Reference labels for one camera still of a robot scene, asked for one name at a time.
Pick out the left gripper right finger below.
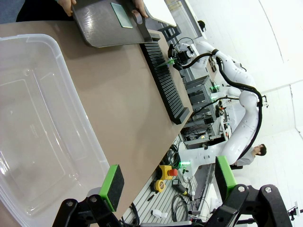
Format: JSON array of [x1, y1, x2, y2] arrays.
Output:
[[205, 156, 293, 227]]

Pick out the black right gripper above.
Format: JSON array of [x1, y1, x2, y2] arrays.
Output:
[[165, 44, 190, 70]]

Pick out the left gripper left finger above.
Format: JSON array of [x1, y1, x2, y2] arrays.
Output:
[[52, 164, 125, 227]]

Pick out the dark grey handled tray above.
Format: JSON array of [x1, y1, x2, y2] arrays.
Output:
[[71, 0, 153, 49]]

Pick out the person's left hand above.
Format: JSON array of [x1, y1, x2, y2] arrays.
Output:
[[132, 0, 149, 19]]

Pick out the person's right hand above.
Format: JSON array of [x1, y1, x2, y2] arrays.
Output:
[[57, 0, 77, 17]]

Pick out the black slotted PCB rack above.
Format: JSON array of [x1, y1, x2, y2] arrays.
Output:
[[139, 32, 191, 125]]

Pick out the white table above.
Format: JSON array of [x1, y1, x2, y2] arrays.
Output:
[[143, 0, 178, 27]]

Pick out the seated person in grey shirt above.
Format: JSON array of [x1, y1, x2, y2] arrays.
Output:
[[232, 143, 267, 170]]

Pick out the yellow tape measure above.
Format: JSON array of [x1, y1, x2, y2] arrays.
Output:
[[151, 179, 166, 193]]

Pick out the yellow emergency stop box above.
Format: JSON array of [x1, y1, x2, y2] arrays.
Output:
[[158, 164, 178, 181]]

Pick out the white power adapter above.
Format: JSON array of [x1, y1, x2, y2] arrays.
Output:
[[152, 209, 169, 219]]

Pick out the black handheld tool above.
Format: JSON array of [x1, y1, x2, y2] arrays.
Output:
[[171, 179, 193, 198]]

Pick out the clear plastic storage box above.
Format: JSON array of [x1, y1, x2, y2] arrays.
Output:
[[0, 34, 111, 227]]

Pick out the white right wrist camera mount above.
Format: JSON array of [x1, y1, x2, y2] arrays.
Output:
[[178, 43, 194, 57]]

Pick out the aluminium frame rack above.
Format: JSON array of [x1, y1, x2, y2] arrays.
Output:
[[183, 75, 215, 114]]

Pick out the coiled black cable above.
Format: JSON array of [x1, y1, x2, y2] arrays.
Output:
[[170, 194, 189, 223]]

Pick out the tangled black floor cables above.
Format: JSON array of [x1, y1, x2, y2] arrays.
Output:
[[162, 143, 181, 166]]

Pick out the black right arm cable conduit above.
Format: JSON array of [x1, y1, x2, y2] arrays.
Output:
[[173, 52, 264, 162]]

